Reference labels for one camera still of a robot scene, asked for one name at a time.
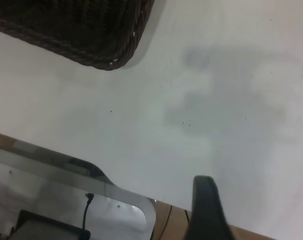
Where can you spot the dark woven wicker basket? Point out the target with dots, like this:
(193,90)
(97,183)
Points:
(66,30)

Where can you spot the black box device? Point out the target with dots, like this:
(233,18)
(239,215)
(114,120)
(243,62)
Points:
(49,230)

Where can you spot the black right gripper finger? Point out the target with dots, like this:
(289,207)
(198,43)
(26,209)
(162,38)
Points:
(206,215)

